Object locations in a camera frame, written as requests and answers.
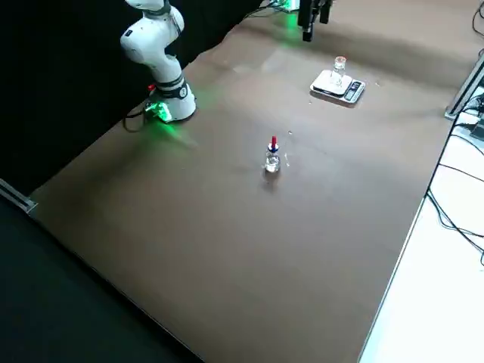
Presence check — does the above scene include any clear glass bottle orange rim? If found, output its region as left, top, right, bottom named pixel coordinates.
left=331, top=55, right=348, bottom=88

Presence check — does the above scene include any silver electronic balance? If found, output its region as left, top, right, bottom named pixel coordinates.
left=309, top=69, right=367, bottom=105

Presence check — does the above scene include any clear dropper bottle blue collar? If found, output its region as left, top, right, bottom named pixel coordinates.
left=263, top=145, right=281, bottom=174

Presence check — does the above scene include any black backdrop cloth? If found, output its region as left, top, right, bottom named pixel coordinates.
left=0, top=0, right=281, bottom=197

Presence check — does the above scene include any white side table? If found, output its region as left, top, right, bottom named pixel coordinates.
left=357, top=109, right=484, bottom=363

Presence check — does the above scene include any black base cable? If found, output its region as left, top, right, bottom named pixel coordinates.
left=245, top=0, right=289, bottom=18
left=123, top=104, right=152, bottom=133

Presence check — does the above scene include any long black looped cable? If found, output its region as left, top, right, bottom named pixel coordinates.
left=471, top=0, right=484, bottom=36

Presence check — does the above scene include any aluminium camera mount post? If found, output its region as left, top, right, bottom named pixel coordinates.
left=443, top=56, right=484, bottom=121

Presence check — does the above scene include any thin grey cable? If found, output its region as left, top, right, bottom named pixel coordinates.
left=437, top=162, right=484, bottom=179

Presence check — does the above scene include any black cable on white table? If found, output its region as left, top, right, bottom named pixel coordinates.
left=426, top=96, right=484, bottom=265

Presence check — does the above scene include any aluminium frame profile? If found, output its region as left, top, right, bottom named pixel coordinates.
left=0, top=177, right=39, bottom=216

